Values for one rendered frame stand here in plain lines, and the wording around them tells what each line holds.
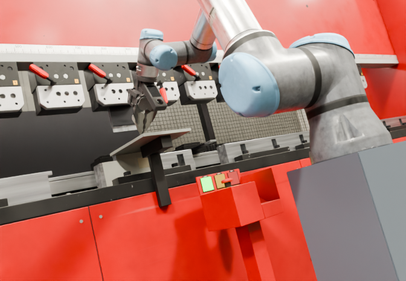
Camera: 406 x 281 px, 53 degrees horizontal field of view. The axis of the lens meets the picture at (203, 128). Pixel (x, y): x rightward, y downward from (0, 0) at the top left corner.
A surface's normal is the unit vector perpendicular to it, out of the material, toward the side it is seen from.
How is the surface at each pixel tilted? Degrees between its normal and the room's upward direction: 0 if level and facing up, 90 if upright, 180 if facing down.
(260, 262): 90
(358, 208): 90
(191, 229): 90
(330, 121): 72
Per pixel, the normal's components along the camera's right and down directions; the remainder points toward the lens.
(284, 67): 0.33, -0.33
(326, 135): -0.74, -0.24
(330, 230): -0.85, 0.13
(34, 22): 0.56, -0.28
